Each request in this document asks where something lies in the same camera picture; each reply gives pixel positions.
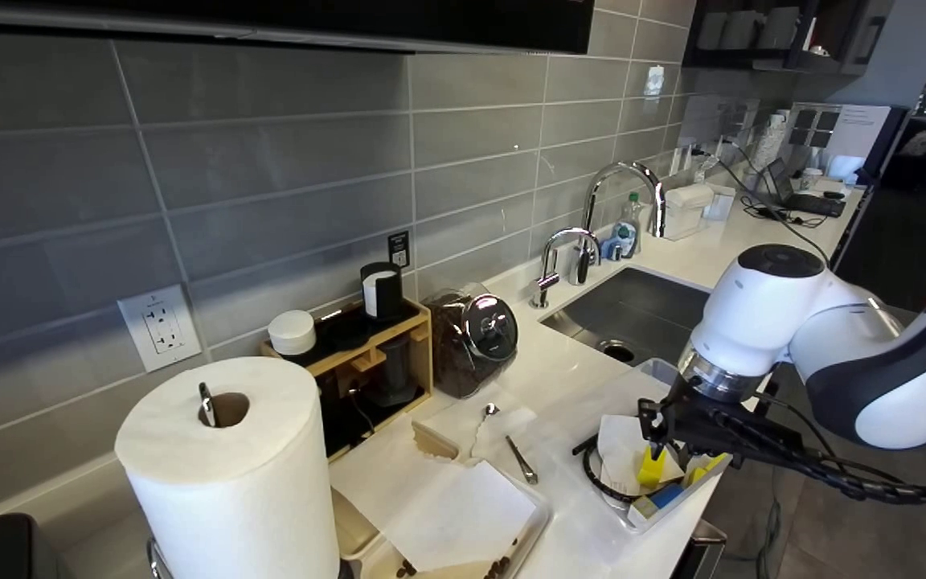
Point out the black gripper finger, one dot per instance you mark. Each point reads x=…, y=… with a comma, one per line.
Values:
x=652, y=424

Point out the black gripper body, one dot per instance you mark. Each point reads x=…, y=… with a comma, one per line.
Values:
x=704, y=424

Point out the yellow block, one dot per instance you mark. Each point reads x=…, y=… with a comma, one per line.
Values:
x=656, y=469

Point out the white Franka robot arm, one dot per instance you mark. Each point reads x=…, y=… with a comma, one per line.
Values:
x=861, y=344

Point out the clear plastic lunch box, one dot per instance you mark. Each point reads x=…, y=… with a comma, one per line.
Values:
x=612, y=516

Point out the crumpled white paper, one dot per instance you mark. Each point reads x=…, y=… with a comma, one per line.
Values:
x=619, y=452

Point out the small blue item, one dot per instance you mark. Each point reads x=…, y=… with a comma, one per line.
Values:
x=671, y=498

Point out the stainless steel sink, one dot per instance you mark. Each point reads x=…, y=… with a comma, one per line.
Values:
x=634, y=310

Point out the metal spoon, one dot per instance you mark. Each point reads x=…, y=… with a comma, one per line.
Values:
x=482, y=424

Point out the soap bottle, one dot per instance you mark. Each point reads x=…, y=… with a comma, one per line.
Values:
x=622, y=235

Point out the white napkin sheet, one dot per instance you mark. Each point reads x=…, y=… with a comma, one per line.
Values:
x=463, y=518

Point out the white countertop container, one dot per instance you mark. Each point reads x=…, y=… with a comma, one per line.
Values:
x=700, y=210

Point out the tall chrome faucet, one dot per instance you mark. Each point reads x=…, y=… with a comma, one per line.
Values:
x=652, y=196

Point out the wooden countertop organizer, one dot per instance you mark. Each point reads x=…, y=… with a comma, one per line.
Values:
x=371, y=359

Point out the black and white cup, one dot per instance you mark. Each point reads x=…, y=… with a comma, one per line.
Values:
x=382, y=290

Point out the white round container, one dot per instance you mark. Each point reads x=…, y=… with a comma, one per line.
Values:
x=292, y=332

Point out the white paper towel roll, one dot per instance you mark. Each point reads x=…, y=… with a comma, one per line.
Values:
x=239, y=485

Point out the paper towel holder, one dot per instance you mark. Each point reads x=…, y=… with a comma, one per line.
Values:
x=207, y=407

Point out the dark upper cabinet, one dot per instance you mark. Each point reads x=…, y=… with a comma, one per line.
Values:
x=271, y=22

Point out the black wall outlet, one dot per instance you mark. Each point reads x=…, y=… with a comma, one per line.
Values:
x=399, y=248

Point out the small white wall outlet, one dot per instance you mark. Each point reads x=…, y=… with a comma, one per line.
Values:
x=654, y=86

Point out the wall shelf with mugs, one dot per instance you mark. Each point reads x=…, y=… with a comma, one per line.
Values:
x=785, y=37

